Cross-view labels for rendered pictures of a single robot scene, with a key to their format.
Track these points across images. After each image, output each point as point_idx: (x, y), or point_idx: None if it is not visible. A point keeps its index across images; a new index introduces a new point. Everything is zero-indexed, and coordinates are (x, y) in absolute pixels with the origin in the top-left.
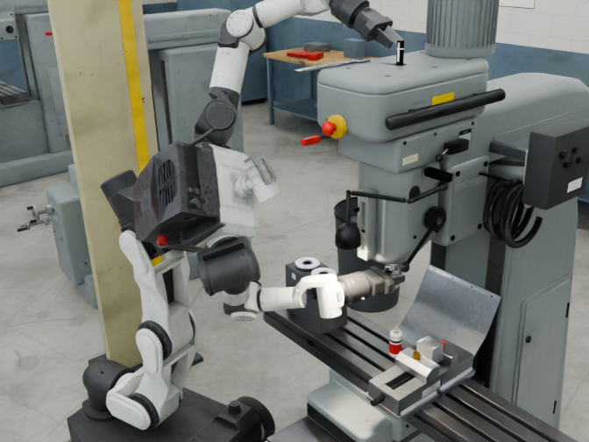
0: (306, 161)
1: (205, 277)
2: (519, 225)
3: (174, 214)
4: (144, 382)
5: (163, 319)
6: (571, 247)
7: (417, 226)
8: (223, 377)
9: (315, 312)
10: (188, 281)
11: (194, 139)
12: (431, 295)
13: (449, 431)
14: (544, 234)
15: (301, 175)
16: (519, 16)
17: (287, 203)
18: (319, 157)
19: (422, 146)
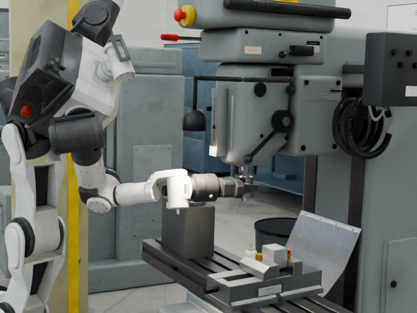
0: (255, 218)
1: (51, 131)
2: (369, 142)
3: (32, 72)
4: (9, 288)
5: (30, 213)
6: None
7: (264, 126)
8: None
9: (181, 236)
10: (115, 291)
11: (135, 154)
12: (300, 238)
13: None
14: (406, 171)
15: (248, 227)
16: None
17: (228, 245)
18: (269, 216)
19: (265, 41)
